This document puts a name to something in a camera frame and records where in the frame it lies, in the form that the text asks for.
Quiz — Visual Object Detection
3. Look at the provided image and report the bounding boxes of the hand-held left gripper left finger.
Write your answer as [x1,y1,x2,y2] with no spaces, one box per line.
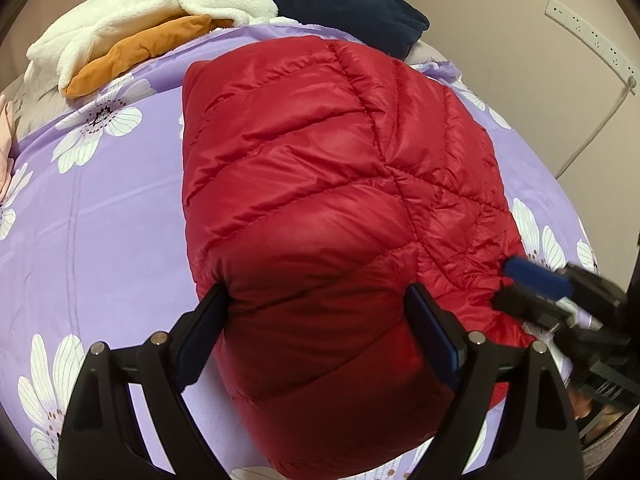
[56,284,232,480]

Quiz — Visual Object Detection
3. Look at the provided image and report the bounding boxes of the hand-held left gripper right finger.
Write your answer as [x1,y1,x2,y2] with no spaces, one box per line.
[406,284,585,480]

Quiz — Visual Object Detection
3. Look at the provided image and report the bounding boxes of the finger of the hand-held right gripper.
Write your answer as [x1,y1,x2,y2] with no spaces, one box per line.
[492,284,576,335]
[502,255,577,302]

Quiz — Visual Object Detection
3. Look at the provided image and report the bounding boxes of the red down jacket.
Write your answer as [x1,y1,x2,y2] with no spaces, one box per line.
[180,35,540,479]

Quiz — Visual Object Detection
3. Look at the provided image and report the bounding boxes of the purple floral blanket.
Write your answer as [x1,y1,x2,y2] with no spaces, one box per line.
[0,22,601,480]

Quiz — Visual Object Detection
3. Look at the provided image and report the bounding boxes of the pink garment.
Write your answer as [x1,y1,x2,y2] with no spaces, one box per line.
[0,100,17,202]

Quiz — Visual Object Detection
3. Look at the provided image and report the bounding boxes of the orange garment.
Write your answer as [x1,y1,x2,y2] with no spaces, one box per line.
[62,14,236,100]

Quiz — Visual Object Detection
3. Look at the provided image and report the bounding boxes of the navy fleece garment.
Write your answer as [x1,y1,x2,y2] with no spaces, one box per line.
[269,0,431,59]

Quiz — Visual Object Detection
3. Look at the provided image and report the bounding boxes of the white fleece garment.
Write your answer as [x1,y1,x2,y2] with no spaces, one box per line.
[25,0,279,92]

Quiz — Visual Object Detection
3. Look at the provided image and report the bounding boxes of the white cable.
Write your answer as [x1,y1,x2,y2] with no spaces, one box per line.
[554,74,637,181]

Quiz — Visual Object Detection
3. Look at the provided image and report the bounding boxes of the white wall socket strip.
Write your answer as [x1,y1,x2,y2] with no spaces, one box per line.
[545,0,637,77]

